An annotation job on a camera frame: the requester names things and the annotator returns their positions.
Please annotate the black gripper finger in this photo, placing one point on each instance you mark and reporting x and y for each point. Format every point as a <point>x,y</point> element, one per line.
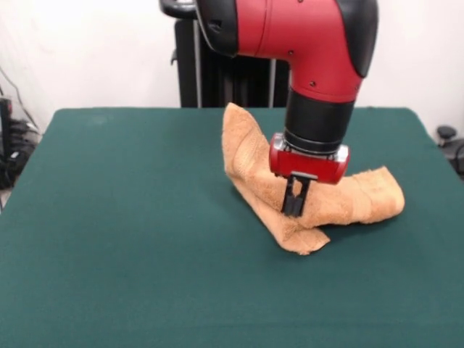
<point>289,201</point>
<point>303,197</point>

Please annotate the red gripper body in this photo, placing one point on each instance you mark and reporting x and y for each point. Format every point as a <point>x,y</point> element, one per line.
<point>308,166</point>

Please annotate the tan terry towel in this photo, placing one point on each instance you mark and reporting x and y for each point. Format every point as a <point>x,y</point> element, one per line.
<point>250,159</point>

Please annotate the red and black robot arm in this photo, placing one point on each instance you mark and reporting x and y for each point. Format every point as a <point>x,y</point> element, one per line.
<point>308,43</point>

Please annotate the dark green table cloth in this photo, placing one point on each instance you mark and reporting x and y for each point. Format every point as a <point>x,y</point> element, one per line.
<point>108,253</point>

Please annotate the black electronics box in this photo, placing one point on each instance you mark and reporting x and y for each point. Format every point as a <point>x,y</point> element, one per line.
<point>11,159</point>

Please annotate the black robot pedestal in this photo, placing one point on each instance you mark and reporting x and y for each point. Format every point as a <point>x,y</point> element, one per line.
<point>188,72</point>

